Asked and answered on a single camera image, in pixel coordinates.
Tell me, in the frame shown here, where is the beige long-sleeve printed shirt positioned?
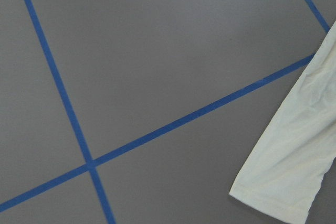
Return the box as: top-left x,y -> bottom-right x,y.
229,27 -> 335,223

